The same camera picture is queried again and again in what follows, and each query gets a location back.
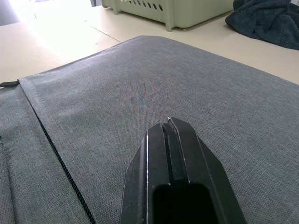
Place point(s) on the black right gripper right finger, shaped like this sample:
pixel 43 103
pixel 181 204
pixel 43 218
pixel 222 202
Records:
pixel 201 163

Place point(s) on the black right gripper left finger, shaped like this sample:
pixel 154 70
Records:
pixel 144 177

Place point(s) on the grey fabric laptop bag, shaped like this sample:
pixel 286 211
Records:
pixel 130 116

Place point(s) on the pale green plastic basket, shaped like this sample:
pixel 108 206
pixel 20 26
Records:
pixel 168 11

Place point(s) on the dark blue towel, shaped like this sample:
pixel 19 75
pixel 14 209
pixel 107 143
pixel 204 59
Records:
pixel 266 21

